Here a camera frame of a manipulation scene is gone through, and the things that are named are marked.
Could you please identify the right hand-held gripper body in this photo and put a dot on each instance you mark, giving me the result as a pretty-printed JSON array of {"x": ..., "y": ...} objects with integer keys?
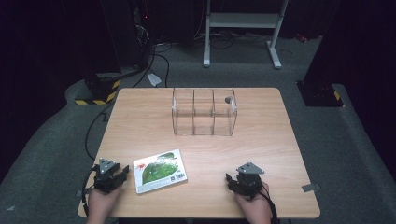
[{"x": 249, "y": 182}]

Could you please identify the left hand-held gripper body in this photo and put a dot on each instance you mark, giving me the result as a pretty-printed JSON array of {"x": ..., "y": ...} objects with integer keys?
[{"x": 106, "y": 177}]

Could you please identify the green and white picture book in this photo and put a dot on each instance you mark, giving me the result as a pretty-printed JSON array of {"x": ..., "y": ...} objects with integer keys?
[{"x": 159, "y": 171}]

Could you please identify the clear acrylic divided organizer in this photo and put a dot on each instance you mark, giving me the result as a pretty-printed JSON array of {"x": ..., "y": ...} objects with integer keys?
[{"x": 204, "y": 112}]

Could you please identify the small grey round disc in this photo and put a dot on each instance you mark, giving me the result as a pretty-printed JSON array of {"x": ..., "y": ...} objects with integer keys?
[{"x": 228, "y": 99}]

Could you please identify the black base with yellow stripes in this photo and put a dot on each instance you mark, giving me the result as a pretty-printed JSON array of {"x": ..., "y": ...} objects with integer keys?
[
  {"x": 98, "y": 90},
  {"x": 320, "y": 93}
]

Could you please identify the white tape piece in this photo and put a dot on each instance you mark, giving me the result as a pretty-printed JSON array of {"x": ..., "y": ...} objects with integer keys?
[{"x": 154, "y": 79}]

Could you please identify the black equipment rack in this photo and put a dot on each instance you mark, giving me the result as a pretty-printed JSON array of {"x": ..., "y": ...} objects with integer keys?
[{"x": 124, "y": 31}]

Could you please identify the white metal stand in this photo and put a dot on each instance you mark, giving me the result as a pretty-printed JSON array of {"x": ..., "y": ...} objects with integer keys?
[{"x": 244, "y": 31}]

